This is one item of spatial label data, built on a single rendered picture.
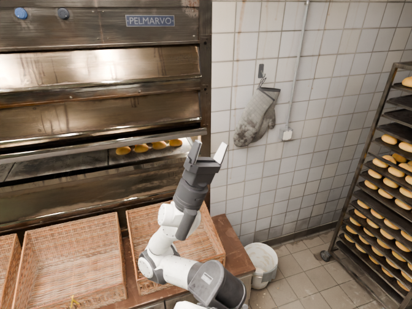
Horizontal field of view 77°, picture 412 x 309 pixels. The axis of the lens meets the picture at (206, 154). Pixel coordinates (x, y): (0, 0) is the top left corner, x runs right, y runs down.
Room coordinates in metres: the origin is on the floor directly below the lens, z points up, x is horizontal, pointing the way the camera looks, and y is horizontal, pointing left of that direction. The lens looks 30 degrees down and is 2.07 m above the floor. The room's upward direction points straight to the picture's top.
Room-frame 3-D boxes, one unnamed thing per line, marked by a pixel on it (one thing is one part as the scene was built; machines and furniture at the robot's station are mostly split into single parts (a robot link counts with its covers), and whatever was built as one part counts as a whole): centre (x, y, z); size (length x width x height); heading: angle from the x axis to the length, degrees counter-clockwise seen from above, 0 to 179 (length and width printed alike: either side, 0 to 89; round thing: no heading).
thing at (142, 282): (1.21, 0.21, 0.72); 0.56 x 0.49 x 0.28; 110
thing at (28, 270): (1.02, 0.79, 0.72); 0.56 x 0.49 x 0.28; 109
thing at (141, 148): (1.87, 0.48, 1.21); 0.61 x 0.48 x 0.06; 18
